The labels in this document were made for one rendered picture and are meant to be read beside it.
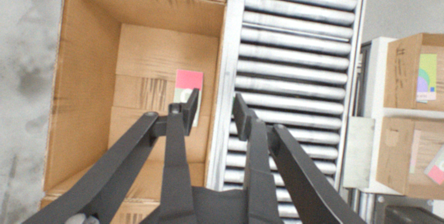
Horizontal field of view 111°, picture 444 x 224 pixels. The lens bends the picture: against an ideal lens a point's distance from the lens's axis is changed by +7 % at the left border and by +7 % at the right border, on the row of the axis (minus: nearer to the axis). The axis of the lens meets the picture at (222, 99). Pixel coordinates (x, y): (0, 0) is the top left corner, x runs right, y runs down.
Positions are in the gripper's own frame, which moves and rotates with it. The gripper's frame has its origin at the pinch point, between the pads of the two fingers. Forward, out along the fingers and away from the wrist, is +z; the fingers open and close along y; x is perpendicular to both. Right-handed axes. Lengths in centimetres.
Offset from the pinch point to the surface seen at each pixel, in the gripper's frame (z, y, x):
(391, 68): 44, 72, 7
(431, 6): 148, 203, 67
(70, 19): 16.2, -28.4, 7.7
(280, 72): 44, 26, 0
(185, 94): 24.8, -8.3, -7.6
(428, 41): 47, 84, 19
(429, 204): 26, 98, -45
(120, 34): 31.1, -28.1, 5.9
